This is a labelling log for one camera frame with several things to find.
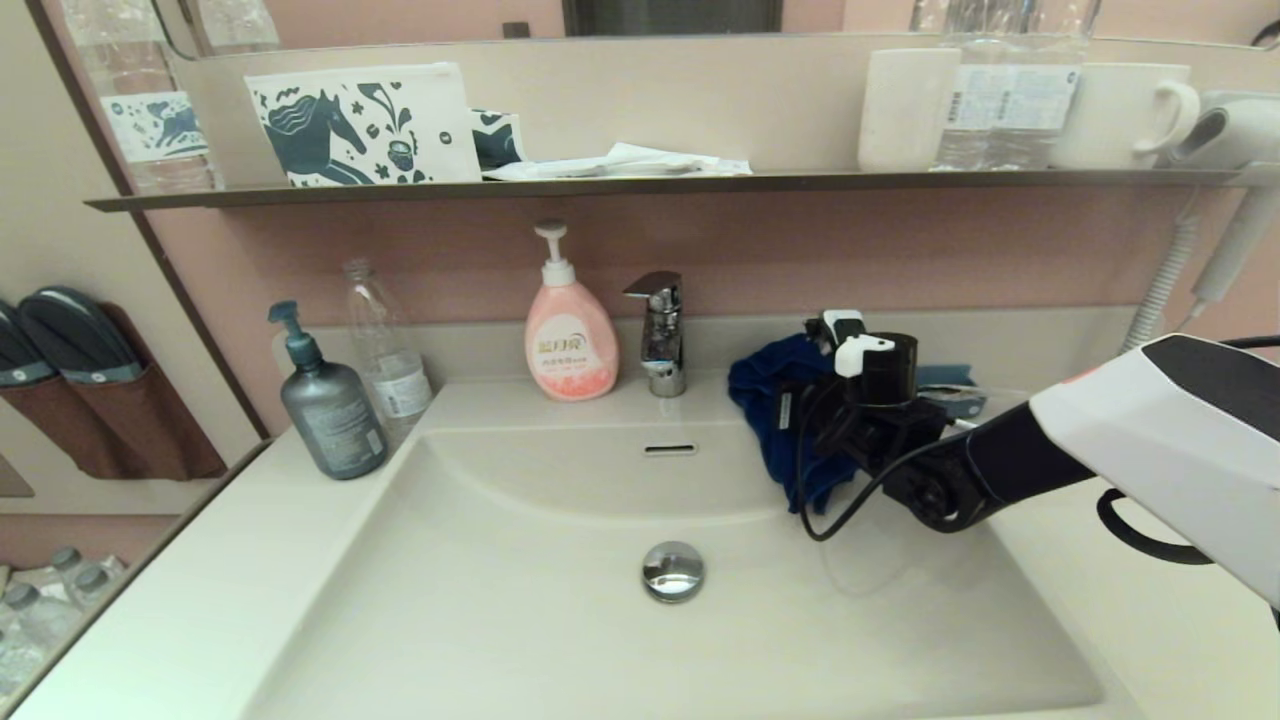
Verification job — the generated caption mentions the white horse print pouch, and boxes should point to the white horse print pouch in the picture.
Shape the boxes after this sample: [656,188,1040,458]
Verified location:
[244,62,483,188]

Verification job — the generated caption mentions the blue microfibre cloth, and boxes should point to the blue microfibre cloth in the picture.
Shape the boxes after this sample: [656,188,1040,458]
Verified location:
[727,333,861,516]

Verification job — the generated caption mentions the white plastic amenity packets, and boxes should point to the white plastic amenity packets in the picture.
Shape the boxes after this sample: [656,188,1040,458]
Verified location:
[482,142,753,182]

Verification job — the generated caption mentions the capped plastic water bottle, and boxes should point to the capped plastic water bottle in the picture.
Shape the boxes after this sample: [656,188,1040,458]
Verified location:
[0,582,81,681]
[68,562,129,616]
[46,547,99,601]

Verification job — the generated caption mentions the grey pump bottle teal nozzle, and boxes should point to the grey pump bottle teal nozzle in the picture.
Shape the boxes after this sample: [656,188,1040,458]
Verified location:
[267,300,390,481]

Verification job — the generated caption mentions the clear empty plastic bottle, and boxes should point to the clear empty plastic bottle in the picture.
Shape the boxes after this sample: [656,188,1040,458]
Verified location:
[343,258,435,446]

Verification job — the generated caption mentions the dark grey slipper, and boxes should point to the dark grey slipper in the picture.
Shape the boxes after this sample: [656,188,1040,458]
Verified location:
[18,286,144,385]
[0,296,57,389]

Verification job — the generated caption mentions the white wall hair dryer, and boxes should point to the white wall hair dryer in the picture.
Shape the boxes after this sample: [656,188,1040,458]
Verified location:
[1165,88,1280,306]

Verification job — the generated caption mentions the chrome faucet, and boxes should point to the chrome faucet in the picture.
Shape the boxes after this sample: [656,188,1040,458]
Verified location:
[622,270,689,398]

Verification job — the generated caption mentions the white packaged toothbrush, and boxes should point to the white packaged toothbrush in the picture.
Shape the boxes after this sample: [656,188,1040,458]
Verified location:
[925,385,1031,403]

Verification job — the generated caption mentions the water bottle horse label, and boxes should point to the water bottle horse label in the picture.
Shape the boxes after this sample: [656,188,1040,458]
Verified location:
[60,0,223,194]

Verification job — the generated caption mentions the white ribbed cup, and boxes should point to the white ribbed cup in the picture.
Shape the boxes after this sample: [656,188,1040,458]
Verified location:
[857,47,963,172]

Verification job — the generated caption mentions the thick black cable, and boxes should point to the thick black cable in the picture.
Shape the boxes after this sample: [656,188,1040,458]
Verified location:
[1096,488,1216,567]

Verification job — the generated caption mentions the brown fabric slipper pocket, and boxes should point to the brown fabric slipper pocket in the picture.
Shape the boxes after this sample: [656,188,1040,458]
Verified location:
[66,303,229,481]
[0,372,121,481]

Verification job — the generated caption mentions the white coiled dryer cord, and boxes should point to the white coiled dryer cord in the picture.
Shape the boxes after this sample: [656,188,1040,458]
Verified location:
[1120,212,1201,353]

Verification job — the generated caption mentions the dark metal wall shelf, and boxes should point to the dark metal wall shelf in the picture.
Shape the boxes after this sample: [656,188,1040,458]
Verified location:
[85,167,1280,213]

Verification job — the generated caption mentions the wall mirror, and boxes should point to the wall mirror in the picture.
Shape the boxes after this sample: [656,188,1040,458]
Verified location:
[155,0,1280,61]

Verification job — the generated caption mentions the clear labelled water bottle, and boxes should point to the clear labelled water bottle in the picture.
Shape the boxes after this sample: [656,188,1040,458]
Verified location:
[930,0,1006,171]
[1000,0,1103,169]

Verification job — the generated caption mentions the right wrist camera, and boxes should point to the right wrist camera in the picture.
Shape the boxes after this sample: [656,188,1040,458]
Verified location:
[805,309,919,409]

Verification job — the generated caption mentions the small dark print pouch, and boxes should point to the small dark print pouch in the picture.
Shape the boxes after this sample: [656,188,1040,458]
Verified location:
[469,109,526,173]

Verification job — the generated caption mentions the white ribbed mug with handle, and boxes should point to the white ribbed mug with handle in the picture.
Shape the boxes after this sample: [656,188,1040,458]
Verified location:
[1048,62,1201,169]

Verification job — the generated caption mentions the blue rectangular tray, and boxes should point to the blue rectangular tray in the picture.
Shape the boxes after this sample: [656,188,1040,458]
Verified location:
[915,364,988,419]

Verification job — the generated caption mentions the white vanity sink basin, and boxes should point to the white vanity sink basin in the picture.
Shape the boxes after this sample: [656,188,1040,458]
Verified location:
[243,370,1104,720]

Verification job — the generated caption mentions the pink hand soap pump bottle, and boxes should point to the pink hand soap pump bottle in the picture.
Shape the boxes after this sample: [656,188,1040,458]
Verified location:
[524,221,620,402]

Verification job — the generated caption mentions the chrome drain stopper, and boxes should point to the chrome drain stopper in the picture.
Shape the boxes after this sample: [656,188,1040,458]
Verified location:
[641,541,706,604]

